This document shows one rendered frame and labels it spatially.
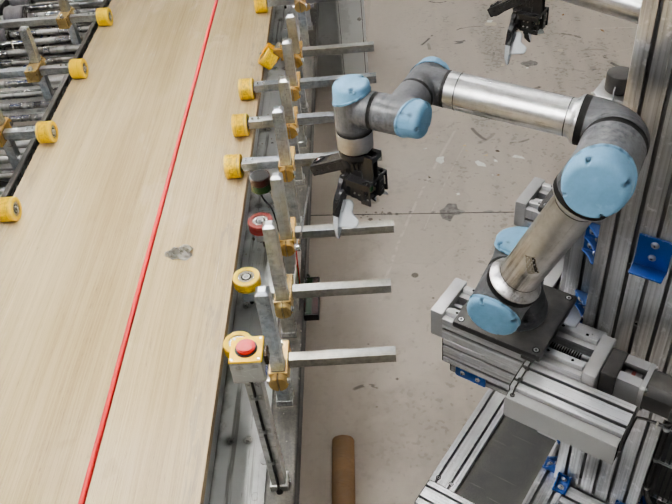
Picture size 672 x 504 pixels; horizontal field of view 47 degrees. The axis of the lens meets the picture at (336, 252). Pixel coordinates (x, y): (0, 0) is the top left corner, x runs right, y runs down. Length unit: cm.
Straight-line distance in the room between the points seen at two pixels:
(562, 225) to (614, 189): 14
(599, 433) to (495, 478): 83
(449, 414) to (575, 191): 173
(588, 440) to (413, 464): 114
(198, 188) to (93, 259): 43
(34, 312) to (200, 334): 51
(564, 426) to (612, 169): 70
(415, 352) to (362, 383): 26
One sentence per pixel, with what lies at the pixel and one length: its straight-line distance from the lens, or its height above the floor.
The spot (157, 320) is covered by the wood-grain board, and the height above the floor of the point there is 90.
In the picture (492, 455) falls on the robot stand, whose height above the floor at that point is 21.
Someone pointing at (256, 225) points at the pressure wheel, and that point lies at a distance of 241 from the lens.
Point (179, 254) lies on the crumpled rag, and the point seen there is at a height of 91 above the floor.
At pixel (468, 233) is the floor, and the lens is 370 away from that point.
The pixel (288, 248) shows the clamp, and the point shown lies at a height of 86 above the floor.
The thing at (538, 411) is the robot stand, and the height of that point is 95.
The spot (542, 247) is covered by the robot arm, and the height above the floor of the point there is 142.
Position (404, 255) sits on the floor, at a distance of 358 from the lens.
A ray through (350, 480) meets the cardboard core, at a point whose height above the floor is 7.
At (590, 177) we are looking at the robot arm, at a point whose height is 162.
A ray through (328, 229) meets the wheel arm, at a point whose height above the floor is 86.
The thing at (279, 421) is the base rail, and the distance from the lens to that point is 215.
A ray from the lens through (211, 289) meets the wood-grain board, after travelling 224.
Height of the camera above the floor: 243
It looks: 42 degrees down
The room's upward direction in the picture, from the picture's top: 7 degrees counter-clockwise
